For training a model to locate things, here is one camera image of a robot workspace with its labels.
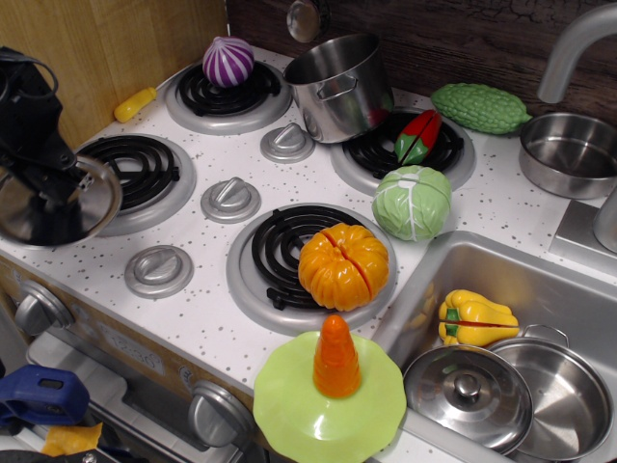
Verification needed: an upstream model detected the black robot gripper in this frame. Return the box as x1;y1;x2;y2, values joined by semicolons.
1;46;93;205

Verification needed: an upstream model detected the steel lid with knob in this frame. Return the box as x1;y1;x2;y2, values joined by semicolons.
1;155;122;248

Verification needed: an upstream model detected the front left stove burner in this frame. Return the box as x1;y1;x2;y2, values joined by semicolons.
78;134;197;237

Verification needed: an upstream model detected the stove burner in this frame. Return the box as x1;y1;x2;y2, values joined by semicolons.
331;108;476;196
165;62;292;136
226;204;396;336
78;134;197;237

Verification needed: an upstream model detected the grey stove knob bottom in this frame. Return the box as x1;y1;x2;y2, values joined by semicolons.
124;245;194;299

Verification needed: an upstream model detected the grey stove knob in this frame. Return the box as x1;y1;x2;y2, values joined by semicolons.
124;245;194;299
201;177;261;224
260;123;315;164

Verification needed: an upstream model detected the grey stove knob middle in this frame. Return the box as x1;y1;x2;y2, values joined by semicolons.
201;177;261;224

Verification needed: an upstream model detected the front right stove burner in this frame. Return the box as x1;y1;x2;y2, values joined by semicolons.
226;204;396;336

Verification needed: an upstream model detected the back left stove burner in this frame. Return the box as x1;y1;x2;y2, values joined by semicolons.
165;62;292;136

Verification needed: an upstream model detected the grey stove knob top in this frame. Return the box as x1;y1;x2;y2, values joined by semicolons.
260;123;315;164

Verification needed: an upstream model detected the back right stove burner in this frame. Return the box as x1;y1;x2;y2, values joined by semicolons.
331;108;476;196

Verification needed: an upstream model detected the steel lid in sink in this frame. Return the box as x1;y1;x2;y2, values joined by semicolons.
404;345;533;454

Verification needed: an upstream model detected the grey oven left knob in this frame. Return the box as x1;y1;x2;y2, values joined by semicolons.
14;280;74;337

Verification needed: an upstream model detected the grey oven knob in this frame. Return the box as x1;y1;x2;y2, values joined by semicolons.
14;280;74;337
188;380;255;448

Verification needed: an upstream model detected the blue clamp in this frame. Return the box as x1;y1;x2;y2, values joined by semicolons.
1;365;90;426

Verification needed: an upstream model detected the purple striped toy onion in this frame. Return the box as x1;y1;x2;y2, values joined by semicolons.
202;37;255;88

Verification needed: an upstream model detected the yellow cloth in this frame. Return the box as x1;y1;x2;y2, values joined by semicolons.
40;423;102;457

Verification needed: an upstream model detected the grey oven front knob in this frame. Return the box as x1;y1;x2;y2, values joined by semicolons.
188;380;255;448

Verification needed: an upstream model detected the hanging steel ladle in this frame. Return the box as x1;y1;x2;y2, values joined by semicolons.
286;0;320;43

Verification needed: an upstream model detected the orange toy pumpkin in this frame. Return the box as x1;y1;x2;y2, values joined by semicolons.
298;223;389;312

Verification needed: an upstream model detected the tall steel pot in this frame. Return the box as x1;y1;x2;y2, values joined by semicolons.
283;33;394;144

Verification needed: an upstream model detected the orange toy carrot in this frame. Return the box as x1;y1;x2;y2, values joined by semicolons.
312;314;362;398

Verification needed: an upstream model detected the light green plastic plate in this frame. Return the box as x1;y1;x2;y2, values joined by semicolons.
253;331;407;462

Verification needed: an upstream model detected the green toy cabbage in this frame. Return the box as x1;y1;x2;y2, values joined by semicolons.
371;165;452;242

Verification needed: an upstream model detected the red toy chili pepper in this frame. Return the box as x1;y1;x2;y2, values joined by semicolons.
394;110;443;166

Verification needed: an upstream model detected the yellow toy bell pepper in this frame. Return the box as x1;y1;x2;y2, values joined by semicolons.
438;289;520;347

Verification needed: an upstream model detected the green toy bitter gourd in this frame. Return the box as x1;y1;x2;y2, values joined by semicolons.
430;83;532;135

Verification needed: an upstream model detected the steel sink basin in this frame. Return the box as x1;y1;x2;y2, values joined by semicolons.
372;231;616;393

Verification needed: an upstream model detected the small steel pot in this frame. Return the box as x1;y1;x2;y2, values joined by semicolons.
519;113;616;200

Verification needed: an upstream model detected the silver faucet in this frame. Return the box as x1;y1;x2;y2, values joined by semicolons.
537;3;616;254

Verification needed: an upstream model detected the steel pan in sink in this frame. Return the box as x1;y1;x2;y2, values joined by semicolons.
489;324;613;462

